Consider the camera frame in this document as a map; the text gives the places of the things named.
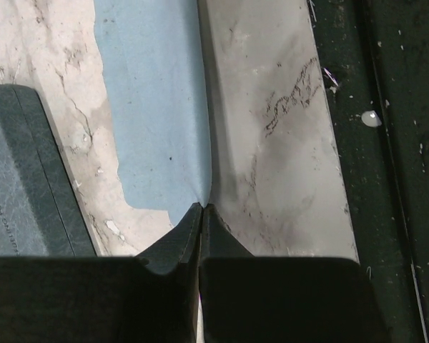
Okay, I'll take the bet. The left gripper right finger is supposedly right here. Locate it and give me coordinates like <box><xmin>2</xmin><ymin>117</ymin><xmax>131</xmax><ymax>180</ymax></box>
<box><xmin>199</xmin><ymin>205</ymin><xmax>390</xmax><ymax>342</ymax></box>

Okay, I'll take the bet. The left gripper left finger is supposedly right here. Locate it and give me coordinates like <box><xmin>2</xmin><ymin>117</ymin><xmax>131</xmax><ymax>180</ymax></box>
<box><xmin>0</xmin><ymin>204</ymin><xmax>203</xmax><ymax>342</ymax></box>

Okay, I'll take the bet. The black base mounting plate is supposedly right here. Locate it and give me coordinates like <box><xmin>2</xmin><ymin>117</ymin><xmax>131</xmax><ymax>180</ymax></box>
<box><xmin>309</xmin><ymin>1</ymin><xmax>429</xmax><ymax>342</ymax></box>

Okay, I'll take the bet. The blue-grey glasses case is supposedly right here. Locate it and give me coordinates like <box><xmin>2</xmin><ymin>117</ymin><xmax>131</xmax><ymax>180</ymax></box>
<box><xmin>0</xmin><ymin>84</ymin><xmax>96</xmax><ymax>257</ymax></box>

